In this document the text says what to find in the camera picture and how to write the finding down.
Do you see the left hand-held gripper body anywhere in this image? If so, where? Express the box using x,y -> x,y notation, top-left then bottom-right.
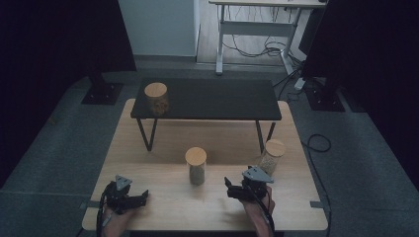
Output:
104,174 -> 133,215

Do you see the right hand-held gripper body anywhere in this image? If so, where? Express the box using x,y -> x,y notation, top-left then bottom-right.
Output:
241,165 -> 275,201

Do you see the tall jar of white grains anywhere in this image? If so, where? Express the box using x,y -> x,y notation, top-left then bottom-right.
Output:
257,138 -> 287,177

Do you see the tall jar of dark grains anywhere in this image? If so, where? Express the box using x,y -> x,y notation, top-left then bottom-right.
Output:
184,146 -> 208,186

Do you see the black desktop shelf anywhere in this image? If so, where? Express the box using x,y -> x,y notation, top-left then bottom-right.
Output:
129,77 -> 283,153

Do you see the short glass jar wooden lid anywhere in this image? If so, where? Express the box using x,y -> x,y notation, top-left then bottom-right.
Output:
143,82 -> 170,117

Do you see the person's right hand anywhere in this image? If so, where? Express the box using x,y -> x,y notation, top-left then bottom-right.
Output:
241,186 -> 276,216

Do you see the person's left hand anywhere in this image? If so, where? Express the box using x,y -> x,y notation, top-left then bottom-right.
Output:
101,206 -> 139,231

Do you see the black stand base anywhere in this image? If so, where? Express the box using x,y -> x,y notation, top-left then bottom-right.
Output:
81,73 -> 125,107
304,77 -> 346,113

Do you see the white power strip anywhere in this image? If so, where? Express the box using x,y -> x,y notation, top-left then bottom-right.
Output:
293,76 -> 307,91

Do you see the black curtain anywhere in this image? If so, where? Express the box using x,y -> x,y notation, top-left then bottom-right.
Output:
0,0 -> 137,189
300,0 -> 419,182

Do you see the white cabinet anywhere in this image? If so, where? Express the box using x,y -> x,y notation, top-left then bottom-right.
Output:
118,0 -> 201,57

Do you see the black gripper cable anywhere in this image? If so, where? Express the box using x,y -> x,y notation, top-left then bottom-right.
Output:
96,182 -> 115,237
248,184 -> 276,237

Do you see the long black looped cable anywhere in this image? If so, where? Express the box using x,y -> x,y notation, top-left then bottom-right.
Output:
300,133 -> 332,237

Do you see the tangle of black cables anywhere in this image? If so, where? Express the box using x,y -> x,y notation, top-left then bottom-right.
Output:
221,6 -> 302,67

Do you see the white desk frame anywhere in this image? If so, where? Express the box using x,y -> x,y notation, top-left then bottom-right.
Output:
208,0 -> 327,76

